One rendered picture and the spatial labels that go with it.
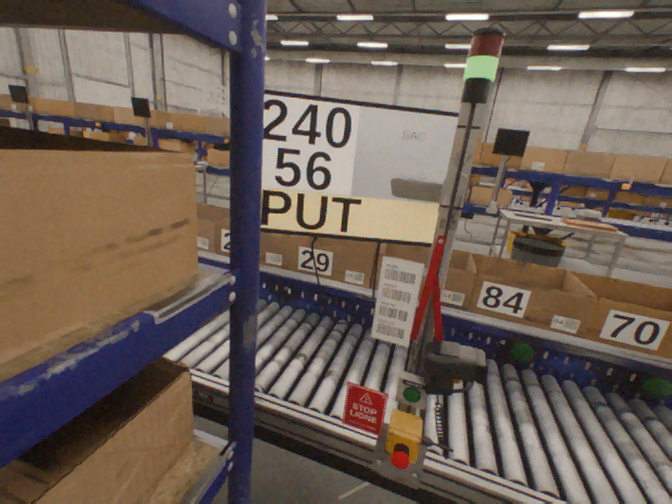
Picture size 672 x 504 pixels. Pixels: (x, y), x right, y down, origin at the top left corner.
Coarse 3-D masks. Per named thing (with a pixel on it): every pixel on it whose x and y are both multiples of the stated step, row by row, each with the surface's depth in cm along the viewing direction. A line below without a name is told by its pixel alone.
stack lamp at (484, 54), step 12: (480, 36) 53; (492, 36) 52; (480, 48) 53; (492, 48) 53; (468, 60) 55; (480, 60) 53; (492, 60) 53; (468, 72) 55; (480, 72) 54; (492, 72) 54
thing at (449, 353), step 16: (432, 352) 65; (448, 352) 64; (464, 352) 64; (480, 352) 65; (432, 368) 64; (448, 368) 63; (464, 368) 62; (480, 368) 61; (432, 384) 67; (448, 384) 66
